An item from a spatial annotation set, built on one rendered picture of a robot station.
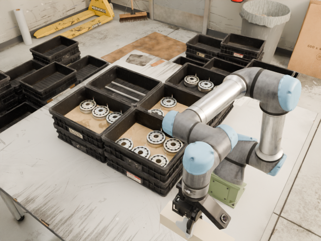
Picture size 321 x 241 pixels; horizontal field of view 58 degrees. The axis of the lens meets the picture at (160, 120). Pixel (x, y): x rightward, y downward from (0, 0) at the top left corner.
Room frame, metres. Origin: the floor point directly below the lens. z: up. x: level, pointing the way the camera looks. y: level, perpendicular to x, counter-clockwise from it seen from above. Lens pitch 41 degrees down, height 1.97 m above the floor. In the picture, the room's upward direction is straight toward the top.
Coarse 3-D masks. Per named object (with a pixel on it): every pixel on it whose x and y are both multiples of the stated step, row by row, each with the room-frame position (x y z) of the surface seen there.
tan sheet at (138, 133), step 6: (132, 126) 1.25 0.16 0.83; (138, 126) 1.25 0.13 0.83; (144, 126) 1.25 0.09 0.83; (126, 132) 1.20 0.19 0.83; (132, 132) 1.20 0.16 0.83; (138, 132) 1.20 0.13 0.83; (144, 132) 1.20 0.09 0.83; (132, 138) 1.16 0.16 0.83; (138, 138) 1.16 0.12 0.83; (144, 138) 1.16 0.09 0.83; (168, 138) 1.16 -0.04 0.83; (138, 144) 1.11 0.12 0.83; (144, 144) 1.11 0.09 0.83; (150, 150) 1.07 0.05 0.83; (156, 150) 1.07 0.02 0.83; (162, 150) 1.07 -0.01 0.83; (150, 156) 1.02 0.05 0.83; (168, 156) 1.02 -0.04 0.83
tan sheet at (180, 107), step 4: (156, 104) 1.46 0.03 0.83; (180, 104) 1.46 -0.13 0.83; (152, 108) 1.42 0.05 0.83; (156, 108) 1.42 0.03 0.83; (160, 108) 1.42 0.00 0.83; (176, 108) 1.42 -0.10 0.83; (180, 108) 1.42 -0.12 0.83; (184, 108) 1.42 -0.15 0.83; (164, 112) 1.38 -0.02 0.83; (180, 112) 1.38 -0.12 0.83; (164, 116) 1.34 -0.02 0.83
